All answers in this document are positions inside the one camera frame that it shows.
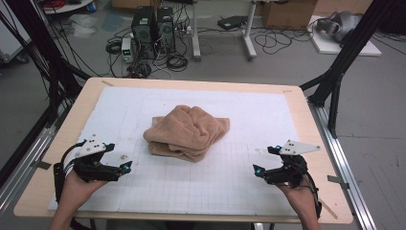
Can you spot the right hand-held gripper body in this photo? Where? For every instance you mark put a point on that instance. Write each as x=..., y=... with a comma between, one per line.
x=288, y=169

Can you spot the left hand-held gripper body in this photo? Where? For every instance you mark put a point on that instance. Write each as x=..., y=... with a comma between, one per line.
x=92, y=167

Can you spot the tan towel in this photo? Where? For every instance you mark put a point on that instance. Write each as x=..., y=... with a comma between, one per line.
x=188, y=132

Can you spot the person's left hand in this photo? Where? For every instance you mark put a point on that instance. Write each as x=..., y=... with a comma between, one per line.
x=81, y=190

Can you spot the person's right hand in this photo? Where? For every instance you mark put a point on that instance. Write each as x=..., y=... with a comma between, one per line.
x=297, y=198

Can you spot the white grid mat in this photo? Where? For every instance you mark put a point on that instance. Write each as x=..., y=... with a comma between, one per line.
x=223, y=185

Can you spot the grey tape piece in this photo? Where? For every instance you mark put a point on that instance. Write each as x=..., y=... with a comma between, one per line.
x=41, y=165
x=338, y=181

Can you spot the tan tape strip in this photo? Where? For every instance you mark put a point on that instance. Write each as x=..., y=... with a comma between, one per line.
x=328, y=209

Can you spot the white power supply unit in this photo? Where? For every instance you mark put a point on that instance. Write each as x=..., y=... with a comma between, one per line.
x=127, y=49

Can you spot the white floor board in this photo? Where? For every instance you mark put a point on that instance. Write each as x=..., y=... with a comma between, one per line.
x=328, y=48

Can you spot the large black computer tower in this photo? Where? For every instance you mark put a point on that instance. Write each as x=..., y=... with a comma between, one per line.
x=143, y=30

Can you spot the clear plastic bag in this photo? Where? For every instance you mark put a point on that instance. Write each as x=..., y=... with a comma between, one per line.
x=83, y=25

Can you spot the slim black computer tower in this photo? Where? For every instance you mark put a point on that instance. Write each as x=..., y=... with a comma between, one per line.
x=166, y=28

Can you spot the black flat device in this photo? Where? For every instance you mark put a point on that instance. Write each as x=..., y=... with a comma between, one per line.
x=232, y=22

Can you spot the large cardboard box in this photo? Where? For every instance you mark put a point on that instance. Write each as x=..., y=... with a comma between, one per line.
x=288, y=14

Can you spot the grey robot shell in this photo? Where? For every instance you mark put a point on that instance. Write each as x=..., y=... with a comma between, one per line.
x=343, y=22

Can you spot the white cabinet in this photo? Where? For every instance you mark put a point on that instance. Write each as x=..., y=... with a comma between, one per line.
x=11, y=41

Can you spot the round white table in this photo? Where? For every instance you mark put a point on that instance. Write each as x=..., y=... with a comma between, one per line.
x=70, y=7

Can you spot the flat cardboard box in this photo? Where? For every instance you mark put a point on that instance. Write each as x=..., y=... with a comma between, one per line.
x=134, y=3

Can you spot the aluminium rail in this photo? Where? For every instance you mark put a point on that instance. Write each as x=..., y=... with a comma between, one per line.
x=344, y=172
x=28, y=159

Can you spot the black metal frame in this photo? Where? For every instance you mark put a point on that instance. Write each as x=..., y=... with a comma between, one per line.
x=351, y=48
x=41, y=48

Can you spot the white desk frame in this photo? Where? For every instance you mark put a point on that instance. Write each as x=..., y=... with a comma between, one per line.
x=195, y=35

